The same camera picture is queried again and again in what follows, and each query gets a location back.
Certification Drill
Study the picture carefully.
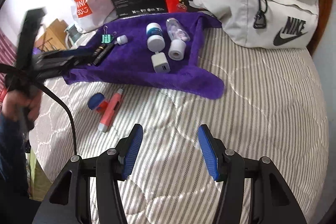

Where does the black gold tube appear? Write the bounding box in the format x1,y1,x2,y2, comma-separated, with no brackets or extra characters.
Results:
87,43,107,66

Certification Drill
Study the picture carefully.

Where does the blue lid vaseline jar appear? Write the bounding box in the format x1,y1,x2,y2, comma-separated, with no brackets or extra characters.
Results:
87,93,108,114

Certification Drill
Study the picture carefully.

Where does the white charger cube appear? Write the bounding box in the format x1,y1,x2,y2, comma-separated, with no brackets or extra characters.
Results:
151,52,170,73

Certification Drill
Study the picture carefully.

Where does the brown wooden door frame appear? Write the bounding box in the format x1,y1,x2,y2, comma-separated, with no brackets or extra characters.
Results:
307,0,333,56

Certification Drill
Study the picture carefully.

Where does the grey Nike waist bag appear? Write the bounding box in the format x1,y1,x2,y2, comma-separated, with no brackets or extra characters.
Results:
189,0,319,49

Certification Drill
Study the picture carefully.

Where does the wooden bed headboard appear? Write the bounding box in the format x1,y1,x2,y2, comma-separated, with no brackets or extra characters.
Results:
34,19,68,51

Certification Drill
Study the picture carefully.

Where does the teal kettle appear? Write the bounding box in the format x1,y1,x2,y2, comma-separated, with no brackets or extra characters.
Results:
64,25,82,44

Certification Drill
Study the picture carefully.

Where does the clear pill bottle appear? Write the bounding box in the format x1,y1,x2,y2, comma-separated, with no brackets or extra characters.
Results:
166,18,190,42

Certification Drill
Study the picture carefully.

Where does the teal binder clip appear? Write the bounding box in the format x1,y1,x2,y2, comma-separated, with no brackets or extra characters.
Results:
101,25,117,44

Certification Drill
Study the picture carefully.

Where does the purple towel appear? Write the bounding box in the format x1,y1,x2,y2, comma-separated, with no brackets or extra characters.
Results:
63,12,224,100

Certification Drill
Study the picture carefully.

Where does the dark blue sleeve forearm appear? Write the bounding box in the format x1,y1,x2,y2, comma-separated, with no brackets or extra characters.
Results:
1,115,32,223

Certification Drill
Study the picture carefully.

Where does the white tape roll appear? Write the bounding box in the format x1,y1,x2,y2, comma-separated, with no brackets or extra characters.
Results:
168,39,186,61

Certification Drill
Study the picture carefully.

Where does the person's left hand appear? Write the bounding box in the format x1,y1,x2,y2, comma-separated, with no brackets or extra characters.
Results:
1,90,42,122

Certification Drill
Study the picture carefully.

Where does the pink white tube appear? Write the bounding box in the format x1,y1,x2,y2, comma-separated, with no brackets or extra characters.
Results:
98,88,123,132

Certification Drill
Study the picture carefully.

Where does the small white cap bottle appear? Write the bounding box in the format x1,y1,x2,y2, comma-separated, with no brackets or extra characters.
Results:
114,35,128,46

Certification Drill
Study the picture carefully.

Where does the white blue bottle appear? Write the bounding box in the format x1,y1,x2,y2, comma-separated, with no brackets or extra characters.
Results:
146,23,165,52

